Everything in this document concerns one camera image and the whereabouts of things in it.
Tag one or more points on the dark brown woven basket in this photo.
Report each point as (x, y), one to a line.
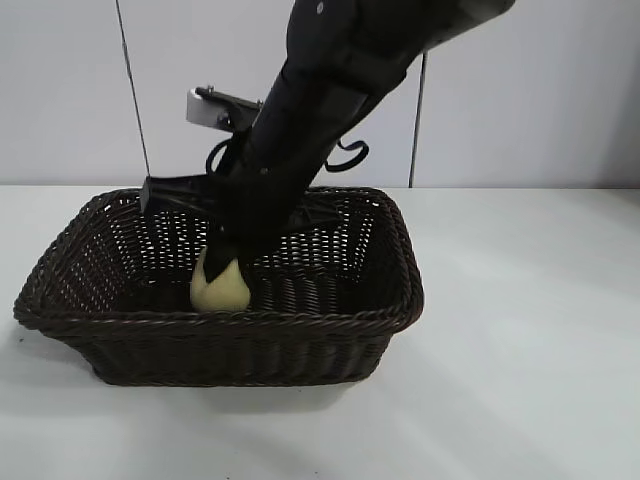
(225, 350)

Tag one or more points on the pale yellow egg yolk pastry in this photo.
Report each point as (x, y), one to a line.
(225, 297)

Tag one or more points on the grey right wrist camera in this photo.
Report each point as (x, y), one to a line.
(200, 107)

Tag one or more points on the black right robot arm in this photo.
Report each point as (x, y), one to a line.
(350, 75)

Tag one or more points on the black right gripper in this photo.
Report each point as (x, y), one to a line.
(260, 210)

